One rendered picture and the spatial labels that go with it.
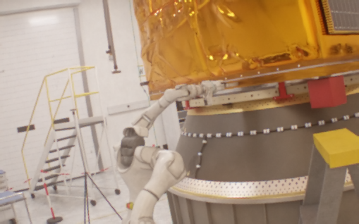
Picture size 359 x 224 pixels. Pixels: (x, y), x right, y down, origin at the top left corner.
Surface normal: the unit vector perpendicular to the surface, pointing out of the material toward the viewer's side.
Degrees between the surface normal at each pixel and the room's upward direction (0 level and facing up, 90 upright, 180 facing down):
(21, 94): 90
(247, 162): 62
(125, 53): 90
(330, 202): 87
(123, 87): 90
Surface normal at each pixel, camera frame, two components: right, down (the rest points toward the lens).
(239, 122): -0.63, -0.33
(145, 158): 0.65, -0.07
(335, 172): -0.23, 0.04
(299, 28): -0.83, 0.20
